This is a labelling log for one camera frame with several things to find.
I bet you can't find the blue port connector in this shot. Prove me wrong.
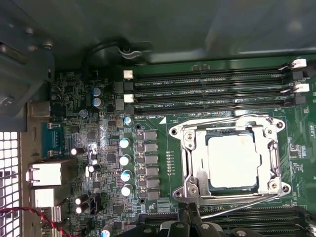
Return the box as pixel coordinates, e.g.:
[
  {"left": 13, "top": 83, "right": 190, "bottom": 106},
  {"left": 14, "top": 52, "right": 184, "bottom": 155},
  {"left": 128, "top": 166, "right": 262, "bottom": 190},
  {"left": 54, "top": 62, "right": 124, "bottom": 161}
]
[{"left": 40, "top": 121, "right": 65, "bottom": 159}]

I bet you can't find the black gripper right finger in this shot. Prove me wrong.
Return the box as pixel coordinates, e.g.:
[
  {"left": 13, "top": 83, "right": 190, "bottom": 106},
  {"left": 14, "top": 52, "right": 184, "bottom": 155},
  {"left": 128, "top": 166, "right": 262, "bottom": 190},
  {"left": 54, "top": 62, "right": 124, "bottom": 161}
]
[{"left": 188, "top": 202, "right": 252, "bottom": 237}]

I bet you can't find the black grey PC case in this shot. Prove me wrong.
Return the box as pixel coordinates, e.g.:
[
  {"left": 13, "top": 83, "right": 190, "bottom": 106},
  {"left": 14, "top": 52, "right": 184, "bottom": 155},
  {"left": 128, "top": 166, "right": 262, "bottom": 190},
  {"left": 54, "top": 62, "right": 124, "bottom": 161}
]
[{"left": 0, "top": 0, "right": 316, "bottom": 237}]

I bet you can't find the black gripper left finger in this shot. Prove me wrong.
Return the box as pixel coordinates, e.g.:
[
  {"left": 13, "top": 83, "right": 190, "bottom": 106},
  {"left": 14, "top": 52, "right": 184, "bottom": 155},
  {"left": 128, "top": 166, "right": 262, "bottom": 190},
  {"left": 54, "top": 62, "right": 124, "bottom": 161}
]
[{"left": 120, "top": 202, "right": 192, "bottom": 237}]

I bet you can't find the CPU socket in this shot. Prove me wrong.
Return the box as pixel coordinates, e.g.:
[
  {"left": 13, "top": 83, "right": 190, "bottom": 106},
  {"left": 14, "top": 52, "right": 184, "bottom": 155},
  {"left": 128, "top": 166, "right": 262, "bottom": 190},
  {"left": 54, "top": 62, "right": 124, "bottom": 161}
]
[{"left": 168, "top": 114, "right": 292, "bottom": 206}]

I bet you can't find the silver port block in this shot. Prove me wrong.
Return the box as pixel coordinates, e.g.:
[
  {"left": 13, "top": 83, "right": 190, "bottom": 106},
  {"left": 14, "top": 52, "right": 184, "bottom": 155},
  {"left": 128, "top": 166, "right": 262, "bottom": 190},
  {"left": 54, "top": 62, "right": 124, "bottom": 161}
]
[
  {"left": 25, "top": 158, "right": 78, "bottom": 188},
  {"left": 31, "top": 188, "right": 63, "bottom": 208}
]

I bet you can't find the wire locking lever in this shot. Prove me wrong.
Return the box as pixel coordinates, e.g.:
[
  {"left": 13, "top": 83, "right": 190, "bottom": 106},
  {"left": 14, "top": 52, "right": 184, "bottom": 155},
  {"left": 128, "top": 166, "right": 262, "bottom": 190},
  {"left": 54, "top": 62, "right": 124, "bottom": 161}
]
[
  {"left": 182, "top": 114, "right": 276, "bottom": 130},
  {"left": 199, "top": 194, "right": 281, "bottom": 220}
]

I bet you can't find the red black twisted wire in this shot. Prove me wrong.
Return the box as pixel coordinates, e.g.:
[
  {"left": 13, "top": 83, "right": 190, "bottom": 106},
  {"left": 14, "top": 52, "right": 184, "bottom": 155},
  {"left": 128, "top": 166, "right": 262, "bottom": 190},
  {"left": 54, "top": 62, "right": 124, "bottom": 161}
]
[{"left": 0, "top": 206, "right": 73, "bottom": 237}]

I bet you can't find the metal socket cover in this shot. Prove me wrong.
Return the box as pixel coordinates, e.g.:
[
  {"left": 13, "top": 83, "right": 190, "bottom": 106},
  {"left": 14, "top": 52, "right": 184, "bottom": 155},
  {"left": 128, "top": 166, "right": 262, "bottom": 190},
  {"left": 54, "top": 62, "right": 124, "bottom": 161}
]
[{"left": 182, "top": 122, "right": 282, "bottom": 198}]

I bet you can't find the silver CPU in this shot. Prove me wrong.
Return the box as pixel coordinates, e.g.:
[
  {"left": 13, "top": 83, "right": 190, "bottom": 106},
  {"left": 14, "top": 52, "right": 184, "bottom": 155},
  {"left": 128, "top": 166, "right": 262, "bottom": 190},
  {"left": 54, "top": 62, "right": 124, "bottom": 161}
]
[{"left": 205, "top": 128, "right": 260, "bottom": 191}]

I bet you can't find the black power connector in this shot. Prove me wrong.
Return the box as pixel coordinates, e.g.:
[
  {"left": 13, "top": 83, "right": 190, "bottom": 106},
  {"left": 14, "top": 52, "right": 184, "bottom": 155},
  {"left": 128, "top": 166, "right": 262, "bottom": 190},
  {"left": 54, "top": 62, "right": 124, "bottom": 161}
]
[{"left": 88, "top": 193, "right": 101, "bottom": 215}]

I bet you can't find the green motherboard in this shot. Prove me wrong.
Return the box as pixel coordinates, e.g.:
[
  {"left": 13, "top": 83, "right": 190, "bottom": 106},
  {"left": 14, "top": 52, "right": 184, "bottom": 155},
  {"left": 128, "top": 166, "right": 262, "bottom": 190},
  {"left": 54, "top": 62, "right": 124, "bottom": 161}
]
[{"left": 49, "top": 56, "right": 316, "bottom": 237}]

